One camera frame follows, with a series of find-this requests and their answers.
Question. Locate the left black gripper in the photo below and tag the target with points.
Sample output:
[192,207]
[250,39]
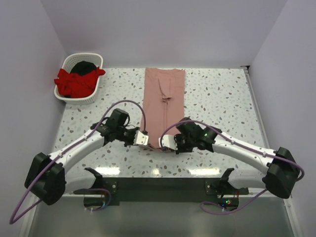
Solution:
[132,138]

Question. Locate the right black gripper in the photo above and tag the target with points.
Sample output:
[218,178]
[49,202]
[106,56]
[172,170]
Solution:
[179,144]

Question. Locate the pink t shirt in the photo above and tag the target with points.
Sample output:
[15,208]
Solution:
[163,101]

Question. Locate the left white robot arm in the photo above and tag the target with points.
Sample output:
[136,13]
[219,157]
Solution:
[47,175]

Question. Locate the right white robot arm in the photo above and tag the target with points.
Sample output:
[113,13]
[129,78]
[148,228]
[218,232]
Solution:
[273,170]

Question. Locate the red t shirt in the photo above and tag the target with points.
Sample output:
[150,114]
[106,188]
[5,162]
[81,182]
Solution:
[76,86]

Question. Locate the black t shirt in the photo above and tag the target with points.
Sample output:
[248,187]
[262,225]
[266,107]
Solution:
[83,68]

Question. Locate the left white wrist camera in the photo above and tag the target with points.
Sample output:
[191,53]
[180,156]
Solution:
[141,138]

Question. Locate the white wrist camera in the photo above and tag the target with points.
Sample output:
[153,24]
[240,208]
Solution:
[141,138]
[168,142]

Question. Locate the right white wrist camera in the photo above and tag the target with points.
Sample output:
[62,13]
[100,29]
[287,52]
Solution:
[168,142]

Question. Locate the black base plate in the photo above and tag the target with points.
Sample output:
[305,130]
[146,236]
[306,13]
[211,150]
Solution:
[117,190]

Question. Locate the aluminium frame rail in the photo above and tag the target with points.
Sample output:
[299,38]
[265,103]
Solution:
[265,216]

